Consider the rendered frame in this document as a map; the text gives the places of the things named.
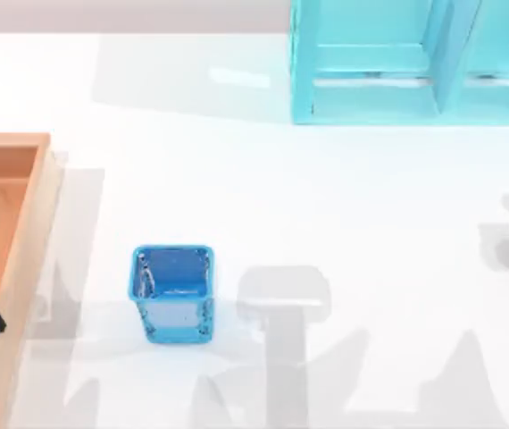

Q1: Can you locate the shallow salmon-coloured box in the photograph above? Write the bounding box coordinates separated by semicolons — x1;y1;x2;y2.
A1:
0;132;52;429

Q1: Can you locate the light blue rack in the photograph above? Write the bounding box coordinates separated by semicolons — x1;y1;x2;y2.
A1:
288;0;509;127

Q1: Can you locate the blue square plant pot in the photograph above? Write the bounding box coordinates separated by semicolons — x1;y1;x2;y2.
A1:
126;244;216;346

